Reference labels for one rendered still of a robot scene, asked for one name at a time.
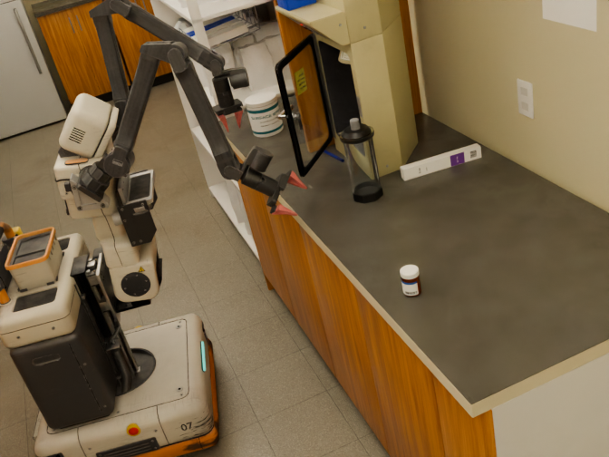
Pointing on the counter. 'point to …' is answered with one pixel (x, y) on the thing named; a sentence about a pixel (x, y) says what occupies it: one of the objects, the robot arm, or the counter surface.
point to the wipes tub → (264, 114)
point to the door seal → (290, 107)
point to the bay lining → (339, 87)
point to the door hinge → (323, 83)
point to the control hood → (321, 21)
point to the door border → (289, 114)
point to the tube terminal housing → (380, 77)
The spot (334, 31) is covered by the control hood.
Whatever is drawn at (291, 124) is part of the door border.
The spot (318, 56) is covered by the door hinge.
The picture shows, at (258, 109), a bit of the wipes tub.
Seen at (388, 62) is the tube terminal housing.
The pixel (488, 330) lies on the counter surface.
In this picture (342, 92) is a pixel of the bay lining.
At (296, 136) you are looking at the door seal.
